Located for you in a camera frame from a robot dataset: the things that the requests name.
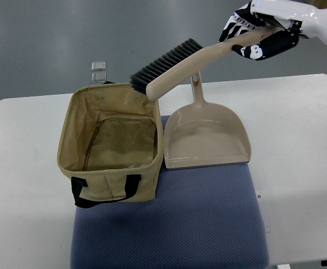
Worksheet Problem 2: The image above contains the pink plastic dustpan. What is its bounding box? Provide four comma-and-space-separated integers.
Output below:
164, 73, 252, 169

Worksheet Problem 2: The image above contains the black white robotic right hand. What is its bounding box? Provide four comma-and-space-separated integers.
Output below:
219, 1, 327, 61

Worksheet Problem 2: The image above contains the clear floor marker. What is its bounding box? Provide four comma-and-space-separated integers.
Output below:
91, 61, 106, 71
91, 72, 107, 84

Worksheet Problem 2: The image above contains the brown cardboard box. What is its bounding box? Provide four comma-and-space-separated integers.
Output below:
305, 0, 327, 9

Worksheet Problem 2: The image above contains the blue quilted mat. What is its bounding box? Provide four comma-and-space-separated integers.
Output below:
70, 114, 270, 269

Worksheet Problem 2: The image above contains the pink hand broom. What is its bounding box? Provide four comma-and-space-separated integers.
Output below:
131, 25, 278, 101

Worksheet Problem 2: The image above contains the lower clear floor marker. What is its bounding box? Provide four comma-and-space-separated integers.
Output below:
91, 72, 107, 84

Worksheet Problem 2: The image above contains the yellow fabric bag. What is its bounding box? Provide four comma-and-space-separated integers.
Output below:
57, 84, 164, 208

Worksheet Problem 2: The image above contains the upper clear floor marker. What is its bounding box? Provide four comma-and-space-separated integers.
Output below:
91, 61, 106, 71

